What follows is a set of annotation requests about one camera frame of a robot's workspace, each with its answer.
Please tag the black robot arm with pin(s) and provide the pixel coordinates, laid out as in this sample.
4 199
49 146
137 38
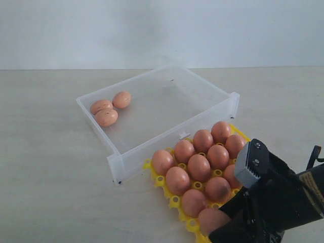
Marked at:
279 201

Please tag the brown egg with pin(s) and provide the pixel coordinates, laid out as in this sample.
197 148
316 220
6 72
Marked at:
193 202
199 168
106 117
162 161
177 181
202 140
234 145
218 190
122 99
218 157
221 131
100 105
183 151
211 219
229 176

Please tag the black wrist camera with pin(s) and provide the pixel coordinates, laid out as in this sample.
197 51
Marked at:
258 169

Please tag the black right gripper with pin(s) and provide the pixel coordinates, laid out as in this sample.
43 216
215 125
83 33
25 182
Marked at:
264 216

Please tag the clear plastic bin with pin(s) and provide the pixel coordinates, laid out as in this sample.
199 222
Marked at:
169 104

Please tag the yellow plastic egg tray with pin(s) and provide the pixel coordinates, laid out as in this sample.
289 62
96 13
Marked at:
191 224

